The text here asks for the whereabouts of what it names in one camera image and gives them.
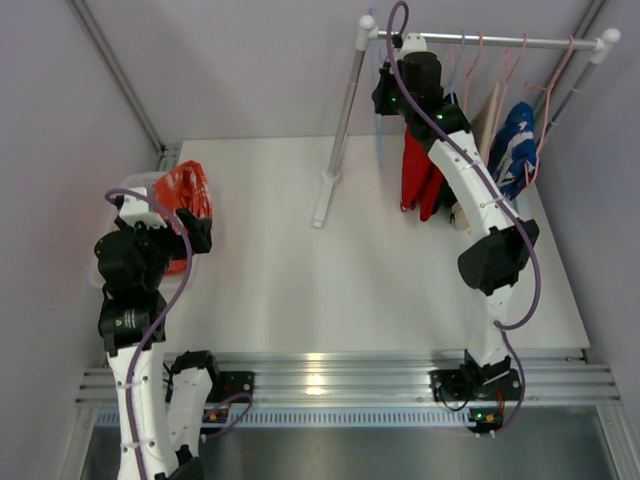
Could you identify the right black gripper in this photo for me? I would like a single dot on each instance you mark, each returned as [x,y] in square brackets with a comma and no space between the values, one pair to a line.
[382,95]

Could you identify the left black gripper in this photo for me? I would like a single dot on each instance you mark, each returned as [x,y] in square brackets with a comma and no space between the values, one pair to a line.
[195,228]

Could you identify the light blue wire hanger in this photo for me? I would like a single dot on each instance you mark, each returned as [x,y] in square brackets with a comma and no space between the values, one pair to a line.
[376,57]

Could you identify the orange white trousers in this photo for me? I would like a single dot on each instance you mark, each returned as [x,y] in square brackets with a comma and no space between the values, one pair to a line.
[185,186]

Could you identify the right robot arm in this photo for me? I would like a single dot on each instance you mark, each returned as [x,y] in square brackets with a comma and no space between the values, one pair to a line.
[502,243]

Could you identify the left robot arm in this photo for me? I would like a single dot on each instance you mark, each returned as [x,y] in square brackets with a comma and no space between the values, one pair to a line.
[160,412]

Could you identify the red trousers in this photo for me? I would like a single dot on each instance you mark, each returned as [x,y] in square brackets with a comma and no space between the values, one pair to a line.
[421,180]

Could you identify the beige trousers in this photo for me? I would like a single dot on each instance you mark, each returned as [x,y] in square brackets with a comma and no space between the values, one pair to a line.
[482,127]

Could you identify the black trousers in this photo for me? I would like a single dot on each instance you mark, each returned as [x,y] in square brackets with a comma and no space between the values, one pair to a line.
[445,198]

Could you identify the blue white patterned trousers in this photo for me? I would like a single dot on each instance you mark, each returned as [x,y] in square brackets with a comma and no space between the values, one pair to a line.
[513,154]

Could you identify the white plastic basket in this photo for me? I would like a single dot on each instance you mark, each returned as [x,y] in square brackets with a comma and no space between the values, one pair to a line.
[169,282]

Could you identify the white metal clothes rack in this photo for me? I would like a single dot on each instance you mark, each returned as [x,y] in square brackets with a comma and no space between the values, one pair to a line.
[368,31]

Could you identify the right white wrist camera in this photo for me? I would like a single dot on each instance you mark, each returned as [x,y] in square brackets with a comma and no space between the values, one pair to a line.
[413,43]

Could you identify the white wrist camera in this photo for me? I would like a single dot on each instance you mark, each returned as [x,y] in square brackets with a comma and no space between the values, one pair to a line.
[133,210]
[413,43]

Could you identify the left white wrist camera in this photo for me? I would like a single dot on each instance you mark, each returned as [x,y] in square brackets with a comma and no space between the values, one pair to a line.
[133,210]

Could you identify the pink wire hanger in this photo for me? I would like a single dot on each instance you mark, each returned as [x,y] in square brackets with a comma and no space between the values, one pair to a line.
[510,69]
[550,100]
[469,71]

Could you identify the perforated cable duct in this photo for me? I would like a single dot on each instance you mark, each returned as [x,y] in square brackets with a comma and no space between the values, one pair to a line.
[244,416]

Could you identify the aluminium mounting rail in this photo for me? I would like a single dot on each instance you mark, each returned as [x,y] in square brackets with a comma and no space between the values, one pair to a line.
[553,378]

